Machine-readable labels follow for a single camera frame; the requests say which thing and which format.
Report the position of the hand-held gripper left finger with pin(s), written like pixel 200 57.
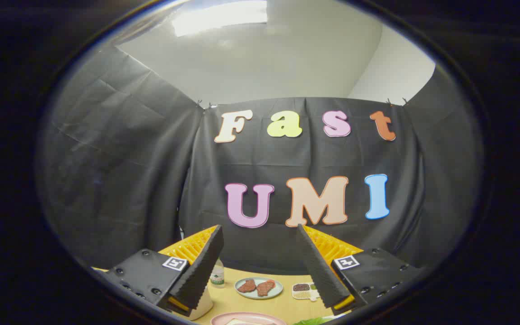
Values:
pixel 201 271

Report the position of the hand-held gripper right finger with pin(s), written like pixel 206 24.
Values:
pixel 321 271

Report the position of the green lettuce leaf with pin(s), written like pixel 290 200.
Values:
pixel 312 322

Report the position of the clear plastic water bottle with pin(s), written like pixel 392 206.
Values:
pixel 217 276

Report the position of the white divided bean dish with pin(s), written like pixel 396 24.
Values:
pixel 303 291

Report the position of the cream white toaster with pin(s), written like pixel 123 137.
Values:
pixel 203 307

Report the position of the brown steak piece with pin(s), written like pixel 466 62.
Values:
pixel 246 285
pixel 265 287

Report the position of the pink plate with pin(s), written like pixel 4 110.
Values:
pixel 221 319

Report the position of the light blue plate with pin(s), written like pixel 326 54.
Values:
pixel 258 295

